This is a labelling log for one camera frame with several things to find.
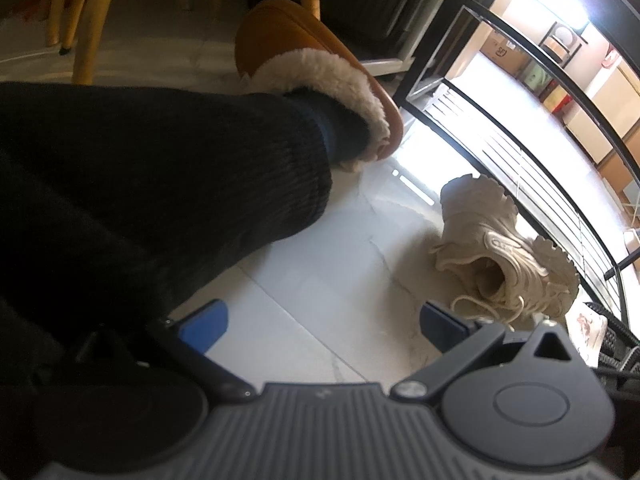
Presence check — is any beige chunky sneaker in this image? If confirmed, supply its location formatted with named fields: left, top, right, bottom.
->
left=432, top=174, right=579, bottom=328

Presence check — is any cream floral slip-on shoe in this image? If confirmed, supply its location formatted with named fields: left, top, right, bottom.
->
left=565, top=304, right=608, bottom=367

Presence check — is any black trousered leg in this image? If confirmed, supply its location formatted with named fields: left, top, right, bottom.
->
left=1, top=82, right=373, bottom=478

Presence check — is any black metal shoe rack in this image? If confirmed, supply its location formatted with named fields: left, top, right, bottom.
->
left=395, top=0, right=639, bottom=328

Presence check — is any cardboard box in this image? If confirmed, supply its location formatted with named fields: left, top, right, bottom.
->
left=480, top=30, right=529, bottom=76

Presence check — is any brown fleece-lined slipper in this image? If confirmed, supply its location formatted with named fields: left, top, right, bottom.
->
left=234, top=0, right=405, bottom=170

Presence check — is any white framed radiator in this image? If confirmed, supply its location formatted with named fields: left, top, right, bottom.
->
left=320, top=0, right=444, bottom=80

